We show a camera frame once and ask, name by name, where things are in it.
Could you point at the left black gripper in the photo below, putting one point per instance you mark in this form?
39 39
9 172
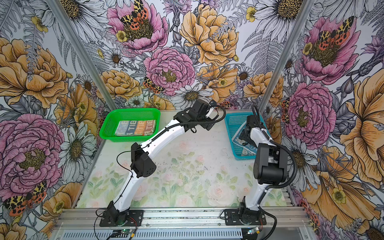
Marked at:
209 121

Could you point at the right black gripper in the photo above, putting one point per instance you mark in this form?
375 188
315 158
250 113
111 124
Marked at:
243 136

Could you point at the teal plastic basket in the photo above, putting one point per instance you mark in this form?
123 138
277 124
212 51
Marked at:
235 124

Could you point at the green plastic basket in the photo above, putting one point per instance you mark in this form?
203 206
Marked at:
112 120

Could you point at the cream orange patterned towel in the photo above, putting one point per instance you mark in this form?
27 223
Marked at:
136 128

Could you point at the blue white patterned towel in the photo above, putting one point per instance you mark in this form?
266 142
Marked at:
241 147

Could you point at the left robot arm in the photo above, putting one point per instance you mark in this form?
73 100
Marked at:
143 155

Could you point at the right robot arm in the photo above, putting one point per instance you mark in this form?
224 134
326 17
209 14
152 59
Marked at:
270 168

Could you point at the white vented strip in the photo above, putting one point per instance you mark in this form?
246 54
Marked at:
156 234

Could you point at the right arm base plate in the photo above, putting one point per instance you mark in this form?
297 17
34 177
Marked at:
234 217

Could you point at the aluminium front rail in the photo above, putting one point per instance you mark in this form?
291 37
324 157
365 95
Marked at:
178 218

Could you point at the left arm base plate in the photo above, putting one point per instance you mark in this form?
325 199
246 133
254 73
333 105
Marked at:
128 218

